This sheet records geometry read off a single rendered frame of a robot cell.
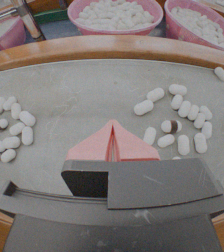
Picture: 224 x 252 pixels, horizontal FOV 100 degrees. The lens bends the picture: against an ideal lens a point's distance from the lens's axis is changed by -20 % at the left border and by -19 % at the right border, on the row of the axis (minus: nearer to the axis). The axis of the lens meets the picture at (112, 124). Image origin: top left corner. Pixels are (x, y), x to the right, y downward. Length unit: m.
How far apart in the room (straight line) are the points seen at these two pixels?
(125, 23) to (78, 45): 0.17
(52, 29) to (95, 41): 0.29
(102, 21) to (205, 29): 0.33
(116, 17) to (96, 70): 0.20
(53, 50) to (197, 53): 0.32
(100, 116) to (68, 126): 0.06
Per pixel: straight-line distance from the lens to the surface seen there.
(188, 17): 0.53
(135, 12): 0.45
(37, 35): 0.35
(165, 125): 0.20
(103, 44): 0.27
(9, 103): 0.29
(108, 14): 0.42
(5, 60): 0.37
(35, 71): 0.31
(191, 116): 0.24
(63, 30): 0.52
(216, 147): 0.29
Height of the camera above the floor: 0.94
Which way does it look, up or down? 77 degrees down
